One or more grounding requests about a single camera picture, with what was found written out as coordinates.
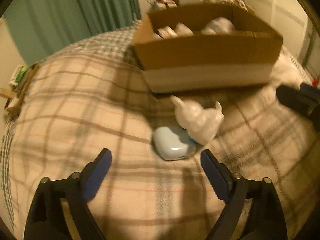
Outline white louvered wardrobe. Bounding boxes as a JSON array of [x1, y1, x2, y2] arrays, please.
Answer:
[[246, 0, 312, 64]]

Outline white unicorn figurine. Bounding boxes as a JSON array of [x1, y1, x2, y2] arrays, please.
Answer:
[[170, 95, 225, 145]]

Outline small cardboard box with clutter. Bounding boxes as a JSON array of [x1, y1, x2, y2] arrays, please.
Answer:
[[1, 62, 40, 122]]

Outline green checked duvet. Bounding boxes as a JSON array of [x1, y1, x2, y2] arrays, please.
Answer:
[[0, 19, 316, 230]]

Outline light blue earbuds case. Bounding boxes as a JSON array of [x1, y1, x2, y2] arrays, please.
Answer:
[[152, 126, 197, 161]]

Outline grey white sock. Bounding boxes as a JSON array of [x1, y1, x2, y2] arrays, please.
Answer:
[[201, 17, 235, 35]]

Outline beige plaid blanket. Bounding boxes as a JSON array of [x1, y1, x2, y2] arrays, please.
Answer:
[[4, 52, 320, 240]]

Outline open cardboard box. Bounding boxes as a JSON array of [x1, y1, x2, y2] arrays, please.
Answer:
[[132, 3, 283, 94]]

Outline green curtain left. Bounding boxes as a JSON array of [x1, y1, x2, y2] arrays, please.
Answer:
[[4, 0, 141, 65]]

